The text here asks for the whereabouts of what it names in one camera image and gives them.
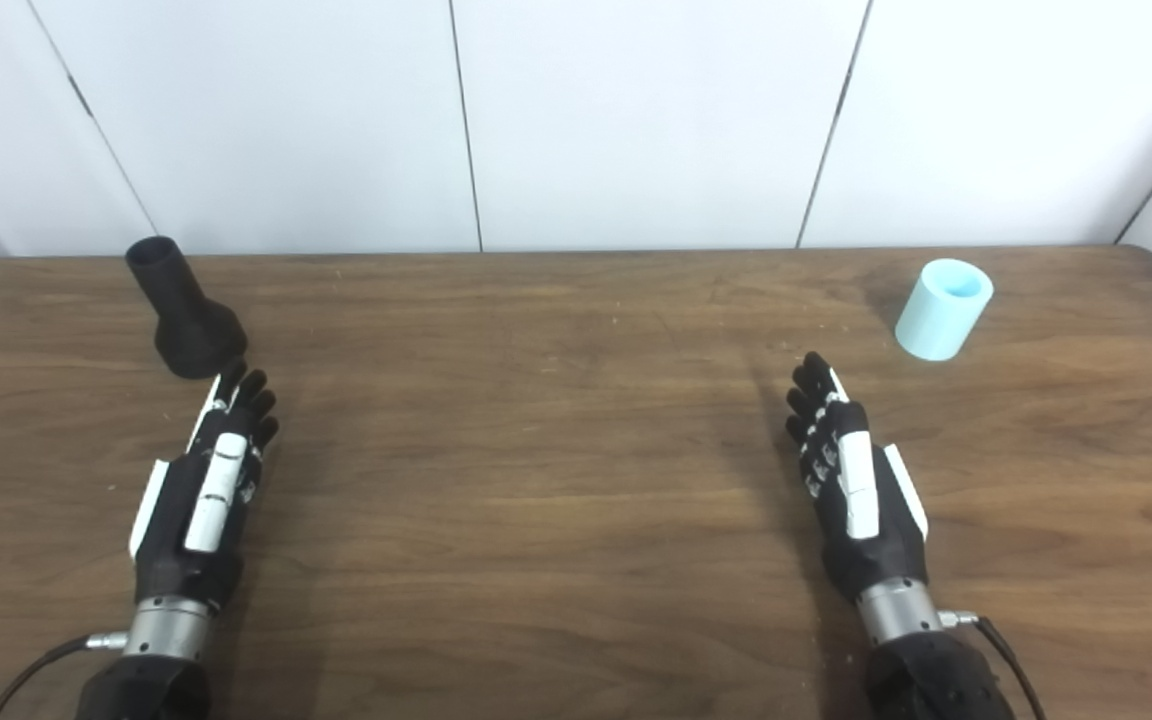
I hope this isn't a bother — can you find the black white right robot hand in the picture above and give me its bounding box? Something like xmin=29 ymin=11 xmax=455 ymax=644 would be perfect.
xmin=786 ymin=351 xmax=930 ymax=603

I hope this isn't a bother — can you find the black funnel-shaped nozzle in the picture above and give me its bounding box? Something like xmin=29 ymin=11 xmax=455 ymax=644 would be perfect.
xmin=125 ymin=236 xmax=249 ymax=380

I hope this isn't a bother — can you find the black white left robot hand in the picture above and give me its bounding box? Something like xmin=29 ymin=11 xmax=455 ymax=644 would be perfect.
xmin=128 ymin=361 xmax=280 ymax=611

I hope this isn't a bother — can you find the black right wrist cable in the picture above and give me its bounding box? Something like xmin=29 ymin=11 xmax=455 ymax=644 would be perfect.
xmin=939 ymin=610 xmax=1050 ymax=720

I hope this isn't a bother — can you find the light blue cylinder cup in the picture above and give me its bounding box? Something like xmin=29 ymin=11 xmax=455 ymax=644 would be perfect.
xmin=894 ymin=258 xmax=995 ymax=362

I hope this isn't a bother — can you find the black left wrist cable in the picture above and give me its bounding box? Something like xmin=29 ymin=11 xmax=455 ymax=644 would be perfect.
xmin=0 ymin=632 xmax=129 ymax=720

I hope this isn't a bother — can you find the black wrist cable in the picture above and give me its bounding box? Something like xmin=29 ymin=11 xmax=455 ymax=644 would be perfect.
xmin=939 ymin=610 xmax=1050 ymax=720
xmin=0 ymin=632 xmax=129 ymax=720

